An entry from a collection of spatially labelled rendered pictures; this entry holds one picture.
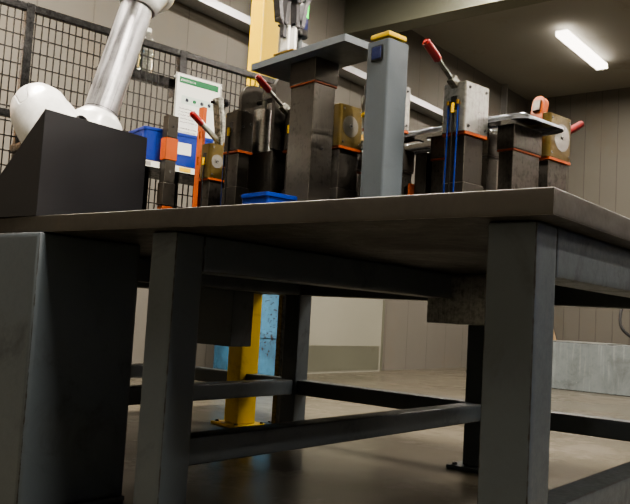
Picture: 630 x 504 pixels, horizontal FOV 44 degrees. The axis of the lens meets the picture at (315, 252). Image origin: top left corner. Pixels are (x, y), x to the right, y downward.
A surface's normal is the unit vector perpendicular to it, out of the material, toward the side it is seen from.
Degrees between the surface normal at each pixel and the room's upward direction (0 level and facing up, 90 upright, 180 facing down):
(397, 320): 90
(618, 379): 90
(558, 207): 90
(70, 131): 90
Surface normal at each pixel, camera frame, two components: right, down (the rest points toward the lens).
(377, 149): -0.75, -0.10
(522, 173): 0.66, -0.02
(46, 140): 0.81, 0.00
